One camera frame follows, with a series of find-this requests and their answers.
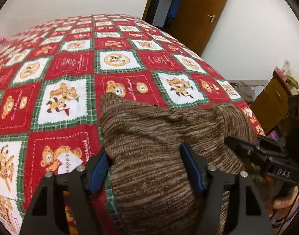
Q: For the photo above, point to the red patchwork bear bedspread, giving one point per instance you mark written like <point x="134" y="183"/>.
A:
<point x="52" y="77"/>

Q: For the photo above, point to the grey clothes pile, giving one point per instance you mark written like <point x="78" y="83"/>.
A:
<point x="245" y="91"/>

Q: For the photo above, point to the person's right hand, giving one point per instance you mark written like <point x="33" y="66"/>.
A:
<point x="282" y="205"/>

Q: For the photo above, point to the metal door handle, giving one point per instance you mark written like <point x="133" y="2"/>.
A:
<point x="212" y="18"/>

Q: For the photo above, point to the brown wooden door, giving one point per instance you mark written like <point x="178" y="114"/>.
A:
<point x="191" y="25"/>

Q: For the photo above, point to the brown wooden cabinet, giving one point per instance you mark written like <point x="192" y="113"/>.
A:
<point x="270" y="106"/>

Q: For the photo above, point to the brown knitted sweater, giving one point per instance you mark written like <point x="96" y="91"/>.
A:
<point x="148" y="178"/>

